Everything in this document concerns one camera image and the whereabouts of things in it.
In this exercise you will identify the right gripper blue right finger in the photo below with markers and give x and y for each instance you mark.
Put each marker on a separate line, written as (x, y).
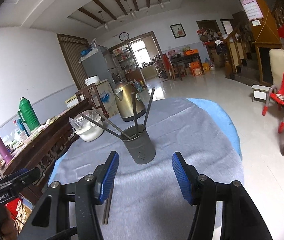
(240, 216)

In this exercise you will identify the orange box on table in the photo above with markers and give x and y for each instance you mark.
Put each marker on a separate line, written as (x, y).
(191, 52)

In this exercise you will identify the grey refrigerator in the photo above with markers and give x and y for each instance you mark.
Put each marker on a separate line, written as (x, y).
(100, 62)

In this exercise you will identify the gold electric kettle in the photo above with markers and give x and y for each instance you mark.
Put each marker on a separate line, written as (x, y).
(123, 98)

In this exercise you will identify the round wall clock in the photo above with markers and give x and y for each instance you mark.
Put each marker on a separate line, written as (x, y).
(124, 36)

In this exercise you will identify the green thermos flask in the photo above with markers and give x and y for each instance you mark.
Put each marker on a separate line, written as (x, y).
(27, 114)

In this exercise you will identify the white small step stool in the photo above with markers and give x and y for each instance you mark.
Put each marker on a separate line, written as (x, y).
(259, 92)

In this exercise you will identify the wooden staircase railing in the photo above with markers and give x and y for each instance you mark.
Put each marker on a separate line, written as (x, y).
(238, 50)

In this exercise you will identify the white bowl with plastic bag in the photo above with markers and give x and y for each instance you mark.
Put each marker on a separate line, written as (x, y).
(85, 129)

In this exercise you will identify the beige armchair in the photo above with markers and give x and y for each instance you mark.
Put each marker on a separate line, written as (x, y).
(277, 65)

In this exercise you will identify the blue capped plastic bottle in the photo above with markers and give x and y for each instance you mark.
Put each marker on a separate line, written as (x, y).
(20, 128)

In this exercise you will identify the dark metal chopstick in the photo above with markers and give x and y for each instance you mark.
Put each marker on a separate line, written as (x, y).
(148, 107)
(101, 126)
(133, 97)
(107, 208)
(112, 124)

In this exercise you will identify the grey metal utensil holder cup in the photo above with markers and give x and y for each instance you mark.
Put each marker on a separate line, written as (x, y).
(140, 146)

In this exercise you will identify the blue table mat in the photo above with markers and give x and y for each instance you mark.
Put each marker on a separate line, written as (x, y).
(222, 119)

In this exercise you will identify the grey table cloth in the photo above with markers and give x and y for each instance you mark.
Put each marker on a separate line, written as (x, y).
(147, 202)

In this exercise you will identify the red plastic child chair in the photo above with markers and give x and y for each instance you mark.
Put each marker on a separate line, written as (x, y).
(276, 94)

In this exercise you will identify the dark wooden dining table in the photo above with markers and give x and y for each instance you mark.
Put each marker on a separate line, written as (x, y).
(184, 61)

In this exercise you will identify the dark carved wooden sideboard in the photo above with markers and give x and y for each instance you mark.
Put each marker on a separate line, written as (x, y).
(42, 150)

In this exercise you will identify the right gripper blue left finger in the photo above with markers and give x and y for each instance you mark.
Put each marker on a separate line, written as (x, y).
(67, 210)

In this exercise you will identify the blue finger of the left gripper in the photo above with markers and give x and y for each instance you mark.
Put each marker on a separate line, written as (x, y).
(23, 180)
(13, 175)

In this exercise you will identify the framed wall picture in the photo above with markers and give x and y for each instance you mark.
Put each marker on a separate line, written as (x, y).
(178, 30)

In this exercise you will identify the pink wall calendar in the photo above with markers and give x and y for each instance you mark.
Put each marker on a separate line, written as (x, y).
(252, 9)

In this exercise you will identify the wooden chair behind table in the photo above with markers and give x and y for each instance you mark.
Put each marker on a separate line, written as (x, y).
(91, 93)

